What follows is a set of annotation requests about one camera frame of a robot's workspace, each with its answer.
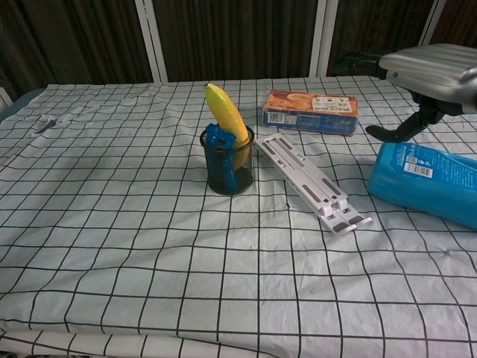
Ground yellow banana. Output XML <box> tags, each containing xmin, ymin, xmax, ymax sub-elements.
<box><xmin>203</xmin><ymin>83</ymin><xmax>249</xmax><ymax>172</ymax></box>

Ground black mesh pen cup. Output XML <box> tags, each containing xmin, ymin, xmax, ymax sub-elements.
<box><xmin>199</xmin><ymin>125</ymin><xmax>256</xmax><ymax>195</ymax></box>

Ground white frame post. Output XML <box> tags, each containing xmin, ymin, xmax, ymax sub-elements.
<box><xmin>310</xmin><ymin>0</ymin><xmax>339</xmax><ymax>78</ymax></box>
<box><xmin>134</xmin><ymin>0</ymin><xmax>168</xmax><ymax>84</ymax></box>
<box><xmin>417</xmin><ymin>0</ymin><xmax>447</xmax><ymax>48</ymax></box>

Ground blue plastic bottle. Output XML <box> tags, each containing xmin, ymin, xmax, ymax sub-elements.
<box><xmin>366</xmin><ymin>141</ymin><xmax>477</xmax><ymax>229</ymax></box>

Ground white checkered tablecloth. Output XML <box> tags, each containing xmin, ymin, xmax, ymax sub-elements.
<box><xmin>0</xmin><ymin>74</ymin><xmax>477</xmax><ymax>358</ymax></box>

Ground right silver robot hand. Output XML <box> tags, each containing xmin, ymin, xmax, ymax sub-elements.
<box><xmin>331</xmin><ymin>43</ymin><xmax>477</xmax><ymax>143</ymax></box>

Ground silver folding laptop stand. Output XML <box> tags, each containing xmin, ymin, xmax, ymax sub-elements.
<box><xmin>253</xmin><ymin>134</ymin><xmax>374</xmax><ymax>236</ymax></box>

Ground orange and blue box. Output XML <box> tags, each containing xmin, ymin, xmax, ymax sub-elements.
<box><xmin>261</xmin><ymin>89</ymin><xmax>359</xmax><ymax>136</ymax></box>

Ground dark curtain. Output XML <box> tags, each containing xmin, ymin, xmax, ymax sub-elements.
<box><xmin>0</xmin><ymin>0</ymin><xmax>477</xmax><ymax>100</ymax></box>

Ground blue plastic toy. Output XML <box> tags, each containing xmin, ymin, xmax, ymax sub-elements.
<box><xmin>203</xmin><ymin>122</ymin><xmax>239</xmax><ymax>194</ymax></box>

